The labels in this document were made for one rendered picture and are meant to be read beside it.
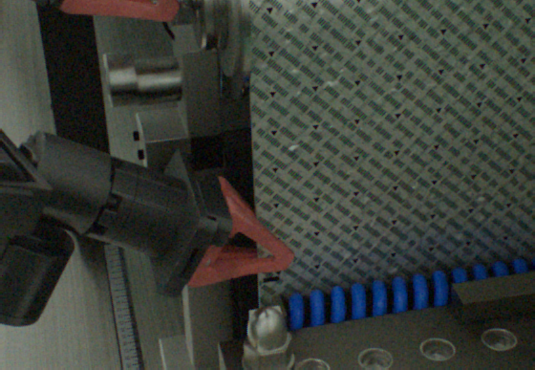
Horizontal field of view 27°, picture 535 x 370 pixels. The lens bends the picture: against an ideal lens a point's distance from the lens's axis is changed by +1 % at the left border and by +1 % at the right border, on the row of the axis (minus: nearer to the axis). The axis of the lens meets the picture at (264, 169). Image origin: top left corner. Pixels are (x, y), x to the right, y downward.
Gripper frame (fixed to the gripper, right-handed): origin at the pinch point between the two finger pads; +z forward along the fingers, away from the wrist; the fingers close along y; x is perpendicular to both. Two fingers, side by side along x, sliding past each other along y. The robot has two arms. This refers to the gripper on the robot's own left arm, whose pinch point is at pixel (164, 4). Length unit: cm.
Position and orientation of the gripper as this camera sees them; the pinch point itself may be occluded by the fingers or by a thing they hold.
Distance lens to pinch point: 77.5
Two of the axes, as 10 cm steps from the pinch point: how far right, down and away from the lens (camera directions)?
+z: 8.1, 4.4, 4.0
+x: 5.6, -7.9, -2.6
